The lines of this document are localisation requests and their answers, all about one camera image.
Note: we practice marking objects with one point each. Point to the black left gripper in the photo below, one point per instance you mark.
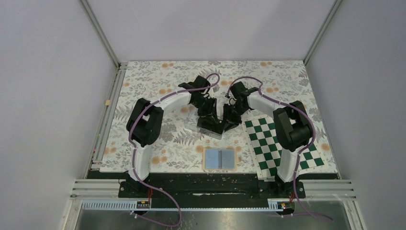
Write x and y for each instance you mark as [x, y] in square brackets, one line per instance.
[211, 110]

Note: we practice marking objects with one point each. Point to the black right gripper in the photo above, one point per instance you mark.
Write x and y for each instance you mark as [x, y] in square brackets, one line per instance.
[230, 121]

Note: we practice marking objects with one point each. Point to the clear plastic card box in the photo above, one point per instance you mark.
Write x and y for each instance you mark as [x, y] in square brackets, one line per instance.
[191, 124]

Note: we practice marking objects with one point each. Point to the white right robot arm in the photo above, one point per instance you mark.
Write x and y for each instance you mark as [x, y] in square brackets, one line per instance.
[295, 132]

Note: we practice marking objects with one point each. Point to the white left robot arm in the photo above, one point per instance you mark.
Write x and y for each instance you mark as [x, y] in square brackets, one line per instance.
[145, 122]

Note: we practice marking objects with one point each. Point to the floral table mat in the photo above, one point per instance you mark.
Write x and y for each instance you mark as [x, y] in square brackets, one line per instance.
[179, 148]

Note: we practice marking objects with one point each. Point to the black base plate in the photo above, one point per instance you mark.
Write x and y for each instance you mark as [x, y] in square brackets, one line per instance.
[201, 190]

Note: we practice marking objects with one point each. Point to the aluminium frame rail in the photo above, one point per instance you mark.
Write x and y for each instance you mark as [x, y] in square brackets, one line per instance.
[110, 103]

